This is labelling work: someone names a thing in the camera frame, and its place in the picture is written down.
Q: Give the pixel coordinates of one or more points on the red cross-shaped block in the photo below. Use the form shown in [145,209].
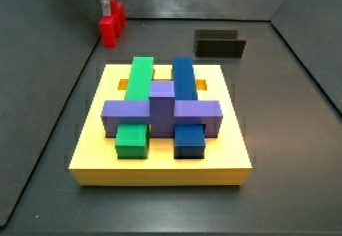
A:
[111,24]

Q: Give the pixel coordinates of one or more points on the yellow base board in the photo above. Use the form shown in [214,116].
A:
[224,166]

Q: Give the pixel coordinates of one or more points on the purple cross-shaped block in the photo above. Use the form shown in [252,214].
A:
[160,113]

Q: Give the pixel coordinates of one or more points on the green bar block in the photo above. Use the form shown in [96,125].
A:
[131,141]

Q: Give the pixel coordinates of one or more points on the blue bar block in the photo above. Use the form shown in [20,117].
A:
[188,131]

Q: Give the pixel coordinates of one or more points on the black angle bracket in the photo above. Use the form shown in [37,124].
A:
[218,44]

